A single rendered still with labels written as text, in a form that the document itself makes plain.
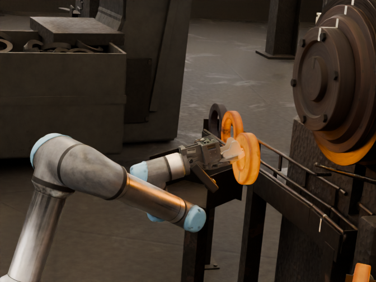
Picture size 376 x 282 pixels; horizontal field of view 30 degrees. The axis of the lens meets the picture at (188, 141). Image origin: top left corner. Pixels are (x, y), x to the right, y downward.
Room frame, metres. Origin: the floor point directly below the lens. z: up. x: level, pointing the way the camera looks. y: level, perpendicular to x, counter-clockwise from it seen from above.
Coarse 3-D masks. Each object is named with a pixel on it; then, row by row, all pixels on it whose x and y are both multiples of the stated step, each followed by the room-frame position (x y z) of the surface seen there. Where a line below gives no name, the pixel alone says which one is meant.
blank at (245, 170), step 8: (240, 136) 2.05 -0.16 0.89; (248, 136) 2.01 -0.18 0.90; (240, 144) 2.04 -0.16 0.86; (248, 144) 1.98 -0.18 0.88; (256, 144) 1.98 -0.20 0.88; (248, 152) 1.97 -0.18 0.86; (256, 152) 1.97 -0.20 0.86; (240, 160) 2.05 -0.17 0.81; (248, 160) 1.96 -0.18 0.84; (256, 160) 1.96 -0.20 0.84; (240, 168) 2.02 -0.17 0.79; (248, 168) 1.96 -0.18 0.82; (256, 168) 1.96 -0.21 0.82; (240, 176) 2.01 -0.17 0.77; (248, 176) 1.96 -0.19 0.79; (256, 176) 1.96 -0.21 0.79; (248, 184) 2.00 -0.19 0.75
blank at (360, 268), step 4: (356, 264) 1.44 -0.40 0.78; (360, 264) 1.44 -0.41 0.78; (364, 264) 1.45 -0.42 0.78; (356, 268) 1.42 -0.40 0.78; (360, 268) 1.42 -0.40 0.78; (364, 268) 1.42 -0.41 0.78; (368, 268) 1.42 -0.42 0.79; (356, 272) 1.40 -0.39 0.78; (360, 272) 1.40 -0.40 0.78; (364, 272) 1.40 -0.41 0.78; (368, 272) 1.41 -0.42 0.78; (356, 276) 1.39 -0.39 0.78; (360, 276) 1.39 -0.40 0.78; (364, 276) 1.39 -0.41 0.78; (368, 276) 1.39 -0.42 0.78; (352, 280) 1.39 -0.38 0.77; (356, 280) 1.39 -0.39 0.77; (360, 280) 1.39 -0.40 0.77; (364, 280) 1.38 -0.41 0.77; (368, 280) 1.39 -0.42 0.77
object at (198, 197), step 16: (192, 176) 2.42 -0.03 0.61; (224, 176) 2.20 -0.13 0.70; (176, 192) 2.29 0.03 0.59; (192, 192) 2.30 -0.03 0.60; (208, 192) 2.13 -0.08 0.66; (224, 192) 2.21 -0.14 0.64; (240, 192) 2.28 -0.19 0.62; (208, 208) 2.14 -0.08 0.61; (192, 240) 2.25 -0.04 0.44; (192, 256) 2.24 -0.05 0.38; (192, 272) 2.24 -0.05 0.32
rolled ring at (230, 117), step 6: (228, 114) 2.77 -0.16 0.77; (234, 114) 2.73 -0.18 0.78; (222, 120) 2.83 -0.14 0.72; (228, 120) 2.80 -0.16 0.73; (234, 120) 2.70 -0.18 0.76; (240, 120) 2.71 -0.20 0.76; (222, 126) 2.83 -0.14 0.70; (228, 126) 2.82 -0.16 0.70; (234, 126) 2.69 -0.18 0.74; (240, 126) 2.69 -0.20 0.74; (222, 132) 2.82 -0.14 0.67; (228, 132) 2.82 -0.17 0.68; (234, 132) 2.69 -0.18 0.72; (240, 132) 2.68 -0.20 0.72; (222, 138) 2.81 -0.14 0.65; (234, 138) 2.68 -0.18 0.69; (222, 144) 2.81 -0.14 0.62
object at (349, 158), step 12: (336, 0) 1.98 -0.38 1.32; (348, 0) 1.91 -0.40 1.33; (360, 0) 1.85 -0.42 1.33; (372, 0) 1.85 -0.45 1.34; (324, 12) 2.04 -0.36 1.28; (372, 12) 1.79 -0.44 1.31; (372, 24) 1.78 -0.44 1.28; (312, 132) 2.02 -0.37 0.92; (372, 132) 1.71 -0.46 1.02; (360, 144) 1.75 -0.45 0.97; (372, 144) 1.70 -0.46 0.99; (336, 156) 1.86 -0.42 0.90; (348, 156) 1.80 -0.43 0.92; (360, 156) 1.75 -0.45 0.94; (372, 156) 1.77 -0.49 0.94
